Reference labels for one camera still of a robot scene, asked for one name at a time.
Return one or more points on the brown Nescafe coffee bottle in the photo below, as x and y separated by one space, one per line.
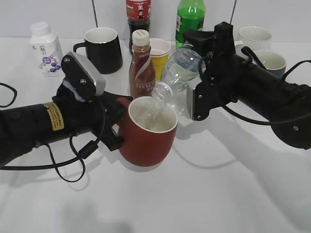
142 75

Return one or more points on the white mug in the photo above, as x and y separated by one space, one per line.
256 38

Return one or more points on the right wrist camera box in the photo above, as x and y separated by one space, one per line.
199 102

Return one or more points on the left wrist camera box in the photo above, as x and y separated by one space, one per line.
82 78

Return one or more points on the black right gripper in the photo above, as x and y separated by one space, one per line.
216 65

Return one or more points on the cola bottle red label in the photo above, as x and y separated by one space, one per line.
139 14

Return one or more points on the white purple yogurt bottle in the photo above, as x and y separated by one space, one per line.
46 49

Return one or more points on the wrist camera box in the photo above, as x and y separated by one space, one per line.
199 102
82 78

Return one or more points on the dark grey mug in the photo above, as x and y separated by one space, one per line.
273 62

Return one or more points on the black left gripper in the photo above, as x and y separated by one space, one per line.
97 116

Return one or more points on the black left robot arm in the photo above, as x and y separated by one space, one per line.
28 127

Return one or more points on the clear water bottle green label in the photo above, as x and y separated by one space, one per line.
180 68

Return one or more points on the green soda bottle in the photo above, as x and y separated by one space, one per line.
190 16

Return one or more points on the yellow paper cup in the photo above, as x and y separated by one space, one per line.
159 63

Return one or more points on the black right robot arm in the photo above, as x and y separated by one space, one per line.
245 88

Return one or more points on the dark red mug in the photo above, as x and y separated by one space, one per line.
144 147

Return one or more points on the black mug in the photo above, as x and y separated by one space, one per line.
103 49

